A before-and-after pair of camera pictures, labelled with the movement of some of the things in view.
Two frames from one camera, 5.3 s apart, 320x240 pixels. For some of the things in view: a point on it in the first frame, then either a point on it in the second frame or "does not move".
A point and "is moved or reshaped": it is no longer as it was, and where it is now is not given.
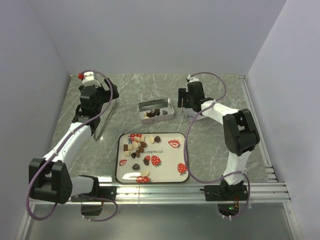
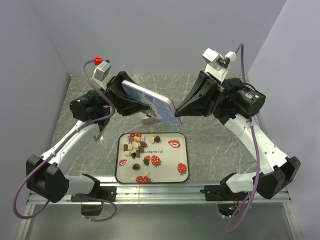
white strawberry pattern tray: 149,158 does not move
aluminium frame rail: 257,193 does not move
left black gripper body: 104,95 -> 117,81
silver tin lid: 191,114 is moved or reshaped
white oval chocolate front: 144,173 does not move
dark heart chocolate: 135,166 does not move
